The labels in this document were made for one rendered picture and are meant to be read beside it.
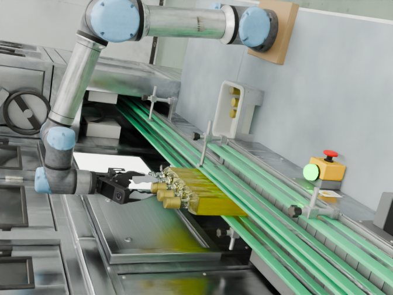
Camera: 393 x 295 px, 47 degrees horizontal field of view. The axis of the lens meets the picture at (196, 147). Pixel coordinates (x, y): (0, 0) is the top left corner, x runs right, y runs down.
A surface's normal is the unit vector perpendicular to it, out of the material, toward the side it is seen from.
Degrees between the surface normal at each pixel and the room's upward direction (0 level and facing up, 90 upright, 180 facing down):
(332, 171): 90
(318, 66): 0
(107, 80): 90
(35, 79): 90
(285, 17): 2
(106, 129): 90
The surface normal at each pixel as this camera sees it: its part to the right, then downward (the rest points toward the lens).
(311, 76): -0.90, -0.07
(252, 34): 0.52, 0.30
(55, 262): 0.19, -0.95
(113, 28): 0.29, 0.31
